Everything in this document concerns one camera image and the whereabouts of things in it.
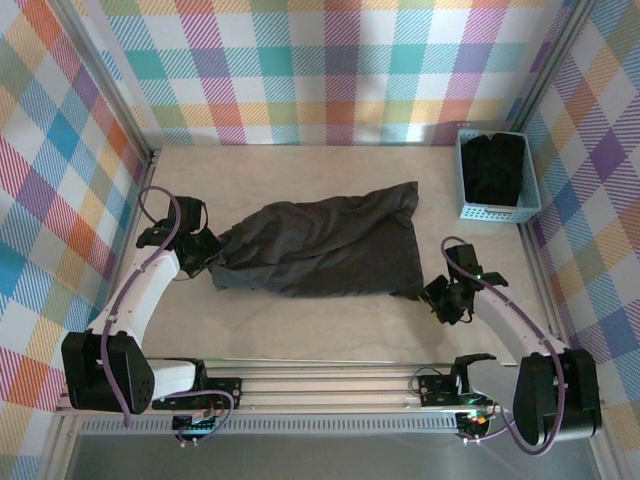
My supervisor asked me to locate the dark grey t-shirt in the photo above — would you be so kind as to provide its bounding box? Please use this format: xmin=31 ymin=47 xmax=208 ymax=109
xmin=207 ymin=180 xmax=426 ymax=301

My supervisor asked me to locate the light blue plastic basket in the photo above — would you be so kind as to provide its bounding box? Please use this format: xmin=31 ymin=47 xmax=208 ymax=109
xmin=455 ymin=128 xmax=544 ymax=224

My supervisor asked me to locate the black folded t-shirt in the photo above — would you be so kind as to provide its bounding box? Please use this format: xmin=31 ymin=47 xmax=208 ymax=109
xmin=460 ymin=132 xmax=529 ymax=207

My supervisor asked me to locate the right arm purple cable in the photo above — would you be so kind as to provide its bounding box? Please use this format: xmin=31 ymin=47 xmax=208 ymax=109
xmin=439 ymin=235 xmax=569 ymax=455

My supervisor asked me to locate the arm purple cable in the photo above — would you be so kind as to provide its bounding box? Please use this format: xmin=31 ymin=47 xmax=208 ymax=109
xmin=99 ymin=185 xmax=236 ymax=449
xmin=439 ymin=235 xmax=569 ymax=455

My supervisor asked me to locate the aluminium side rail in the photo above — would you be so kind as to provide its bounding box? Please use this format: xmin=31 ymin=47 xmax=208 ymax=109
xmin=517 ymin=219 xmax=574 ymax=351
xmin=119 ymin=147 xmax=164 ymax=241

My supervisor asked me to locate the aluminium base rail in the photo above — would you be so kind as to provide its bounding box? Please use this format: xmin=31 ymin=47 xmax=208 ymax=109
xmin=54 ymin=357 xmax=606 ymax=416

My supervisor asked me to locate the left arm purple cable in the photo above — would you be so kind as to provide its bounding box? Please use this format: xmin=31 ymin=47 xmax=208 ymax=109
xmin=99 ymin=185 xmax=236 ymax=449

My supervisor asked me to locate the slotted grey cable duct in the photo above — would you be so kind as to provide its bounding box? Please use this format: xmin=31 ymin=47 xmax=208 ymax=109
xmin=79 ymin=417 xmax=461 ymax=436

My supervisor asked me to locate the aluminium corner post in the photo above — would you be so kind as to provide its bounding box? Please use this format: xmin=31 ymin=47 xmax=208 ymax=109
xmin=49 ymin=0 xmax=157 ymax=161
xmin=512 ymin=0 xmax=601 ymax=132

